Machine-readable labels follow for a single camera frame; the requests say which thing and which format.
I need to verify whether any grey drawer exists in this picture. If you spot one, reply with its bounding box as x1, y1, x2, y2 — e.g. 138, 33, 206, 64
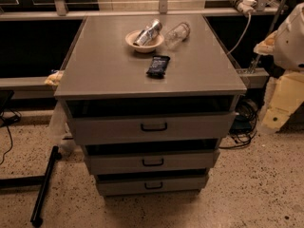
67, 112, 236, 145
85, 150, 219, 175
96, 175, 208, 196

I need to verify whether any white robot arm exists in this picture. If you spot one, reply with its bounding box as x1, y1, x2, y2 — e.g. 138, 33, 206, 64
254, 3, 304, 134

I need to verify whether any grey drawer cabinet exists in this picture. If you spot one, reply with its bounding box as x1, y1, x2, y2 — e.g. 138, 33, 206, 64
55, 15, 246, 183

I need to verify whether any white power strip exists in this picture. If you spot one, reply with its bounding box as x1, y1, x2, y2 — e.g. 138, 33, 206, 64
228, 0, 255, 16

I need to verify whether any clear plastic bottle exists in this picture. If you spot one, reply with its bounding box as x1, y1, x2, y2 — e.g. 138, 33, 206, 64
164, 22, 190, 49

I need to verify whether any black snack packet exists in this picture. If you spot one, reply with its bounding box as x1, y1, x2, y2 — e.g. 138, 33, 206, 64
146, 55, 170, 78

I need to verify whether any beige ceramic bowl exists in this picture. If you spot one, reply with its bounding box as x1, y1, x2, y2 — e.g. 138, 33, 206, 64
125, 30, 164, 53

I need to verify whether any silver foil snack bag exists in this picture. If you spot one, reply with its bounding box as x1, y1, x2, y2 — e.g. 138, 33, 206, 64
133, 19, 162, 47

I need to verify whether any yellow crumpled cloth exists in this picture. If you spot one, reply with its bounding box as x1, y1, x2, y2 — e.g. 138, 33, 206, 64
45, 70, 64, 86

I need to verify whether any black cable bundle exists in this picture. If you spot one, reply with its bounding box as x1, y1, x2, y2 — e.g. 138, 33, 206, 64
218, 99, 260, 150

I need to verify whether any white power cable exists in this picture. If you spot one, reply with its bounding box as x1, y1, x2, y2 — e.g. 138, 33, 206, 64
225, 11, 253, 56

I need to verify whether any black table leg frame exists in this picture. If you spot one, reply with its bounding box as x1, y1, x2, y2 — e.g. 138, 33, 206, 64
0, 146, 62, 228

